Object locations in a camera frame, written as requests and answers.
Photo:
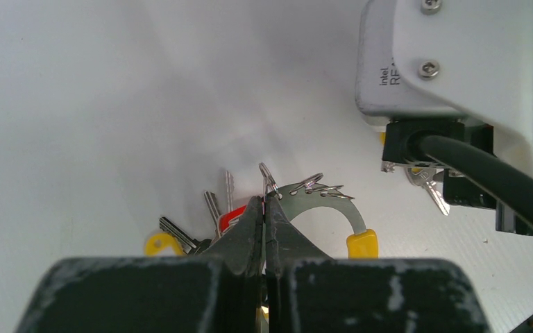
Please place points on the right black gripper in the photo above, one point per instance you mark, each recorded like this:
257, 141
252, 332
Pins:
492, 185

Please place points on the red and yellow tagged keys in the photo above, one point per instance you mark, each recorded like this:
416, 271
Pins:
420, 177

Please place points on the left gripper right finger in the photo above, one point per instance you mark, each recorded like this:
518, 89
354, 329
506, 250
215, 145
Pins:
311, 292

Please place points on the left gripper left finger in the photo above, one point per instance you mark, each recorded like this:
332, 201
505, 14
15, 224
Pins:
218, 290

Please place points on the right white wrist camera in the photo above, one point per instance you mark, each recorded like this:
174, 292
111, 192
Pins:
469, 60

